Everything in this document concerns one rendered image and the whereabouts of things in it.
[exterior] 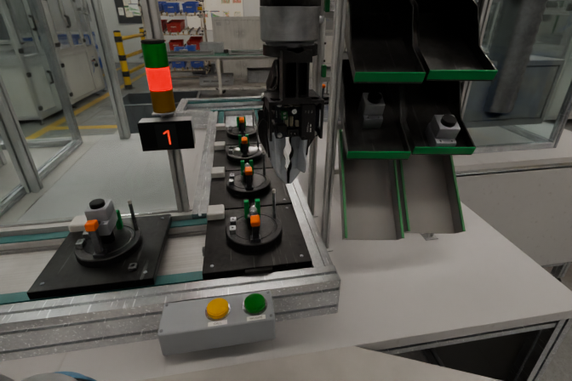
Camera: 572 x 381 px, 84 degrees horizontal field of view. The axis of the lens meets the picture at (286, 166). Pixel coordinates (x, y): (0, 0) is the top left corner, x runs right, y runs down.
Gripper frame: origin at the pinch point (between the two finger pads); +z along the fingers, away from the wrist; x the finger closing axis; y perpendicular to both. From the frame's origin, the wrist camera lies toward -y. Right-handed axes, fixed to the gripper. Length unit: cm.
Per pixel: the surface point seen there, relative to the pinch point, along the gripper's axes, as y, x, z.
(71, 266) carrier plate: -14, -45, 26
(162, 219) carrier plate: -29.3, -28.9, 26.2
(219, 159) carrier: -67, -15, 26
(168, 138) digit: -29.1, -23.5, 3.2
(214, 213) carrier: -27.1, -15.0, 24.4
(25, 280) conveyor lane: -18, -58, 32
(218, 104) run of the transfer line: -163, -18, 30
